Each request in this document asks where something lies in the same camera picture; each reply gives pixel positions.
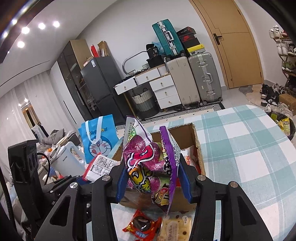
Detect dark grey refrigerator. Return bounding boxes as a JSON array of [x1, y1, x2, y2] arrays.
[[81, 56, 132, 125]]

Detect black bag on desk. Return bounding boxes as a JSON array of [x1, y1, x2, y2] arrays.
[[146, 43, 164, 68]]

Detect white noodle snack bag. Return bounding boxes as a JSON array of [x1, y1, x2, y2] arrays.
[[181, 145, 201, 174]]

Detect red white snack packet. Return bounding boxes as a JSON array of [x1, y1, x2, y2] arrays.
[[82, 154, 120, 182]]

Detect beige suitcase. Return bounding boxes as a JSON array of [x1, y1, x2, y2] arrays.
[[166, 57, 201, 105]]

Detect stacked shoe boxes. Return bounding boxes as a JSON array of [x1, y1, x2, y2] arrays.
[[177, 27, 206, 57]]

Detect wooden door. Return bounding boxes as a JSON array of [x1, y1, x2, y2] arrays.
[[191, 0, 263, 88]]

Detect teal checkered tablecloth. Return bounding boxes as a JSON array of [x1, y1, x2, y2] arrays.
[[86, 104, 296, 241]]

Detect purple candy bag front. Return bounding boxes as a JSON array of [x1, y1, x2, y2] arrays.
[[122, 116, 181, 214]]

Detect black trash bin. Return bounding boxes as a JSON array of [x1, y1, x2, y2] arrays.
[[267, 111, 295, 141]]

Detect shoe rack with shoes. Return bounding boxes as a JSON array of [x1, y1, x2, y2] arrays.
[[268, 25, 295, 96]]

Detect red Oreo pack small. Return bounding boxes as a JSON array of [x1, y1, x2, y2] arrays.
[[122, 210, 163, 240]]

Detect teal suitcase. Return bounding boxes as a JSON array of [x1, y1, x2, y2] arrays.
[[152, 19, 185, 58]]

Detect white drawer desk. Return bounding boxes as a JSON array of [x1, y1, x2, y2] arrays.
[[114, 64, 182, 109]]

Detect blue Doraemon tote bag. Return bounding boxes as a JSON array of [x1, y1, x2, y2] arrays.
[[78, 114, 118, 164]]

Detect black glass cabinet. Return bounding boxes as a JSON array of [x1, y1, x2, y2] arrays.
[[57, 39, 95, 121]]

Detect SF Express cardboard box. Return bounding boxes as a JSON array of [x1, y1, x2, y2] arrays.
[[119, 123, 206, 212]]

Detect small cardboard box floor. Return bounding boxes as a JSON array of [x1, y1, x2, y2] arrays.
[[279, 93, 296, 115]]

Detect white electric kettle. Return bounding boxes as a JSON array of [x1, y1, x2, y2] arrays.
[[51, 142, 86, 176]]

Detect cream nougat candy pack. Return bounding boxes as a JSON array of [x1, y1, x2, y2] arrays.
[[157, 214, 192, 241]]

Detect woven laundry basket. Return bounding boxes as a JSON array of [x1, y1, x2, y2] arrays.
[[132, 88, 159, 120]]

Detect silver suitcase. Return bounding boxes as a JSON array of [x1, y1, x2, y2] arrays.
[[188, 52, 222, 104]]

